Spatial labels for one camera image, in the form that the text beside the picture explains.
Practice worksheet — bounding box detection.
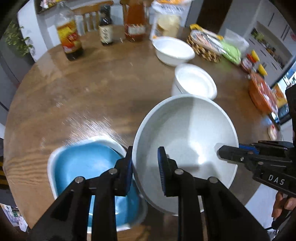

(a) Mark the orange snack bag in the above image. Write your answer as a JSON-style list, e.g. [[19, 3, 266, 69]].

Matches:
[[248, 72, 278, 114]]

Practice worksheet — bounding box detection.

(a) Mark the white cylindrical bowl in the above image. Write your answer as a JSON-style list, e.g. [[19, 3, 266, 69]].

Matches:
[[171, 64, 217, 100]]

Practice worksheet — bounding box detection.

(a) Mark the wooden chair behind table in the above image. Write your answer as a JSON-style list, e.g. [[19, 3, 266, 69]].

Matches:
[[73, 1, 114, 34]]

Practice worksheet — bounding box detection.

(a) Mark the woven bead trivet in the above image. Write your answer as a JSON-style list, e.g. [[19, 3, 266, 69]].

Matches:
[[186, 36, 221, 63]]

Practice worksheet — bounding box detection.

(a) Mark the bag of round flatbreads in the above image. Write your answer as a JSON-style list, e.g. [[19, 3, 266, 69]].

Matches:
[[149, 1, 192, 40]]

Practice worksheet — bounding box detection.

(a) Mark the person's right hand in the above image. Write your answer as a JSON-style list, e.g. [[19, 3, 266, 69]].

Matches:
[[271, 192, 296, 218]]

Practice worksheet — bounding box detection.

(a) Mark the blue oval dish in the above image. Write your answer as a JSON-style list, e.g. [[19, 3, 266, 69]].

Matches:
[[53, 141, 144, 229]]

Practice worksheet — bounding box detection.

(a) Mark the large white bowl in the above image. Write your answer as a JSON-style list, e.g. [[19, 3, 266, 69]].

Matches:
[[132, 94, 239, 215]]

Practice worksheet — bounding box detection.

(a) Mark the white square plate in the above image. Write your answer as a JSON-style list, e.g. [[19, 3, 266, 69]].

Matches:
[[47, 136, 149, 232]]

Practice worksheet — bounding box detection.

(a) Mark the small red jar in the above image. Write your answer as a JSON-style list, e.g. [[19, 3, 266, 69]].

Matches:
[[240, 54, 256, 73]]

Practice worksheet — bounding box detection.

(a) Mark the orange sauce bottle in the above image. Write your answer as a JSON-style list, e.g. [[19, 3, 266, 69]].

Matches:
[[125, 1, 147, 42]]

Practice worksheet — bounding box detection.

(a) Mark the dark wall shelf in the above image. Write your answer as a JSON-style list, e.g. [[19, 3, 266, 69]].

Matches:
[[34, 0, 66, 15]]

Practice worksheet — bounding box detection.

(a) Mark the small dark soy bottle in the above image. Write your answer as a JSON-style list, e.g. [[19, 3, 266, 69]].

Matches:
[[99, 4, 113, 46]]

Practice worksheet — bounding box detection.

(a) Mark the vinegar bottle yellow red label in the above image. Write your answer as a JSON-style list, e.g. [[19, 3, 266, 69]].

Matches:
[[55, 1, 83, 61]]

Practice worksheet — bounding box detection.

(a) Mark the yellow snack packet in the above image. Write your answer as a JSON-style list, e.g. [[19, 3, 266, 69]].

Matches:
[[190, 24, 224, 41]]

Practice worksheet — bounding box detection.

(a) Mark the small white bowl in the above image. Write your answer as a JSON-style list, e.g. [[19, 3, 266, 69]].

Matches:
[[152, 36, 195, 67]]

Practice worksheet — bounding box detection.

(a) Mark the green trailing plant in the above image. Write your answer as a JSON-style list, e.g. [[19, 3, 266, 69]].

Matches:
[[4, 21, 34, 57]]

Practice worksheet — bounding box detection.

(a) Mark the green package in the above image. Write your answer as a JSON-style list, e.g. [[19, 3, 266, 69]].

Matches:
[[220, 40, 241, 65]]

